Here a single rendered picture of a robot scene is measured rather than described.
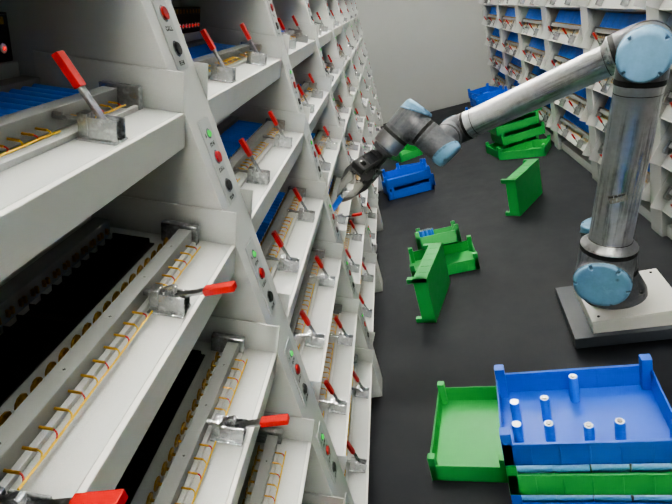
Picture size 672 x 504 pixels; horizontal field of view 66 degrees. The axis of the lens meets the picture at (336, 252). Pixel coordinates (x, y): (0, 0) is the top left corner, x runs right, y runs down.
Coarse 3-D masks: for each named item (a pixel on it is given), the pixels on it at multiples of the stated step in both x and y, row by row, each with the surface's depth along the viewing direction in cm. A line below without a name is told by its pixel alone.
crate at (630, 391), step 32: (512, 384) 113; (544, 384) 111; (608, 384) 108; (640, 384) 106; (576, 416) 104; (608, 416) 102; (640, 416) 100; (512, 448) 96; (544, 448) 94; (576, 448) 93; (608, 448) 91; (640, 448) 90
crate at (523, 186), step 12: (528, 168) 268; (504, 180) 262; (516, 180) 259; (528, 180) 270; (540, 180) 281; (516, 192) 261; (528, 192) 271; (540, 192) 283; (516, 204) 264; (528, 204) 272
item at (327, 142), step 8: (320, 128) 205; (328, 128) 205; (336, 128) 205; (312, 136) 198; (320, 136) 197; (328, 136) 190; (336, 136) 206; (320, 144) 196; (328, 144) 191; (336, 144) 191; (320, 152) 166; (328, 152) 187; (336, 152) 189; (320, 160) 168; (328, 160) 178; (336, 160) 187; (328, 168) 168; (328, 176) 151; (328, 184) 157
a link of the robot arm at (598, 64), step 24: (600, 48) 136; (552, 72) 144; (576, 72) 140; (600, 72) 137; (504, 96) 153; (528, 96) 148; (552, 96) 146; (456, 120) 162; (480, 120) 158; (504, 120) 156
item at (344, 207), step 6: (336, 174) 213; (342, 174) 213; (348, 186) 211; (330, 198) 196; (342, 204) 192; (348, 204) 192; (342, 210) 186; (348, 210) 187; (342, 228) 172; (342, 234) 159; (342, 240) 159
